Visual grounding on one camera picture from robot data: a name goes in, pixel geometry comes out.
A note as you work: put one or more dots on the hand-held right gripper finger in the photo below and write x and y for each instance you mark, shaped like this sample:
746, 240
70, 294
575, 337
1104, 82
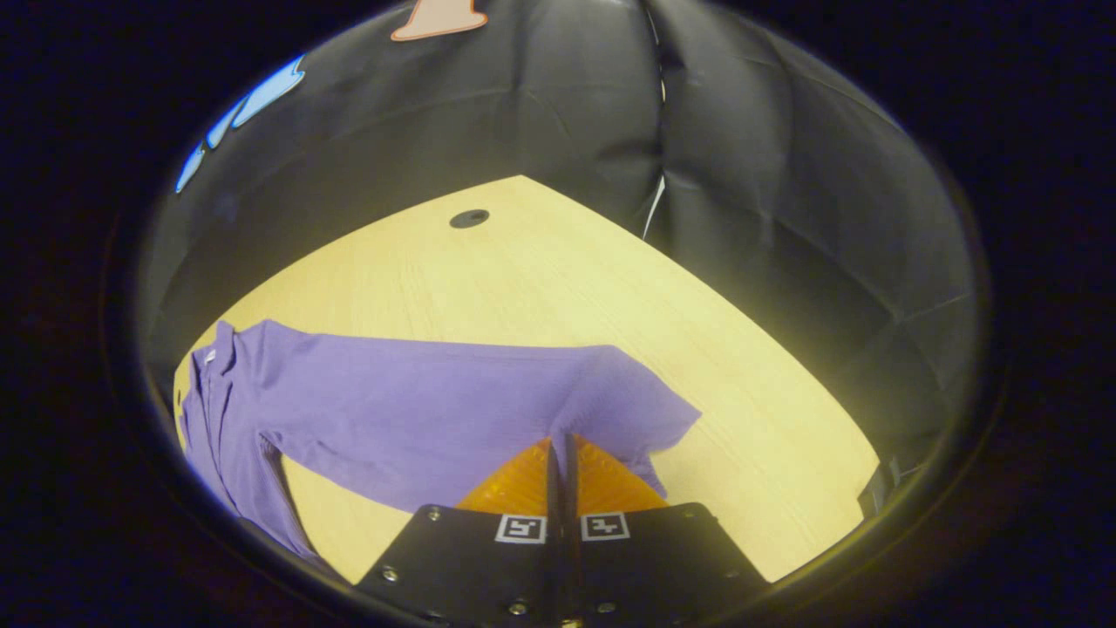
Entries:
554, 541
572, 541

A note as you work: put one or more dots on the purple buttoned shirt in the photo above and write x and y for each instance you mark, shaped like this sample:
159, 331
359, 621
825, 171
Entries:
418, 401

